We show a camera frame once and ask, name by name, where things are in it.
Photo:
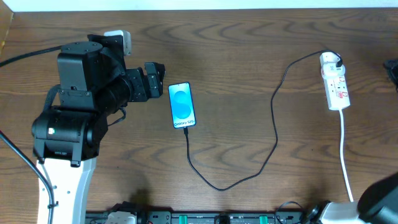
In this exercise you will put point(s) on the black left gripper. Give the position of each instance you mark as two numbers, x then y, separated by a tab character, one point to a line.
137	84

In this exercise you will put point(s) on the blue Galaxy smartphone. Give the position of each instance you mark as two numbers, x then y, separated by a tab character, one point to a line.
181	105

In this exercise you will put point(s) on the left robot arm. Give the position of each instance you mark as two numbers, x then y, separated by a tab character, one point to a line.
94	83

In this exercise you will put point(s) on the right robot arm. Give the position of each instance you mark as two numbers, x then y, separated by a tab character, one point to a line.
378	204

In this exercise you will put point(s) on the white USB charger plug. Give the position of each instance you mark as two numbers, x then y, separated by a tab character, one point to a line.
330	62

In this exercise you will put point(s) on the white power strip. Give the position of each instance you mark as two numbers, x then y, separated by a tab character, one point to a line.
336	90

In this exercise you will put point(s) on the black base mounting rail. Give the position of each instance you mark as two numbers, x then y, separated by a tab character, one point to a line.
128	212

